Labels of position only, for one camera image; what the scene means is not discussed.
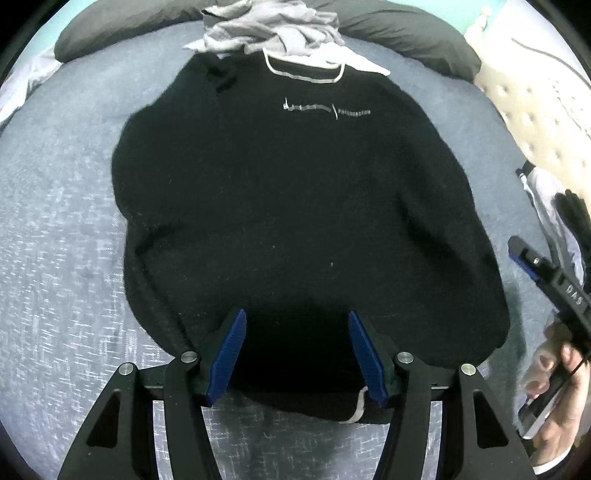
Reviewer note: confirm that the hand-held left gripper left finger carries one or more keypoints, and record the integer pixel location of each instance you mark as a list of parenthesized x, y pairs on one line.
[(226, 355)]

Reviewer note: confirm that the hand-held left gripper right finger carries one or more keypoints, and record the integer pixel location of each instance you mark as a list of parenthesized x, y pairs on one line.
[(369, 355)]

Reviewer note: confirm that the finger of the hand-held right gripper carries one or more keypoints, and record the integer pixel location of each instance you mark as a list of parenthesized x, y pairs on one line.
[(531, 261)]

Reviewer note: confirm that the black sweater with white trim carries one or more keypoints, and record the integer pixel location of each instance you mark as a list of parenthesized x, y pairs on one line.
[(300, 207)]

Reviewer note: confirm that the person's right forearm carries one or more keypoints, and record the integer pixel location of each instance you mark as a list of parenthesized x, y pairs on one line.
[(563, 466)]

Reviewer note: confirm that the person's right hand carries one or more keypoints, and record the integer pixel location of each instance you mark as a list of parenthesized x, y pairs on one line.
[(570, 406)]

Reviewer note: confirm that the folded grey and white garment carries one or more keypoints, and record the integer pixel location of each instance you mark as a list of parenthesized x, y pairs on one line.
[(542, 194)]

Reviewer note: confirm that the cream tufted headboard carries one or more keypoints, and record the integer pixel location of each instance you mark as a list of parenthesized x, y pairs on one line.
[(540, 92)]

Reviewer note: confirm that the bed with blue-grey sheet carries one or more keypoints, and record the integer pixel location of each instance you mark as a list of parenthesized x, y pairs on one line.
[(60, 240)]

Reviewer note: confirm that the dark grey long pillow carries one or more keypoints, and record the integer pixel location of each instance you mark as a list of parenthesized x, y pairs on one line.
[(415, 41)]

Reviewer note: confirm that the grey hoodie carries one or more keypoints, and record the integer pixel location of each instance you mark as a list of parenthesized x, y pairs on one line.
[(286, 27)]

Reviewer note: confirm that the light grey duvet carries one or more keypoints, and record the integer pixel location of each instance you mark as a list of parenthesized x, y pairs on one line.
[(23, 87)]

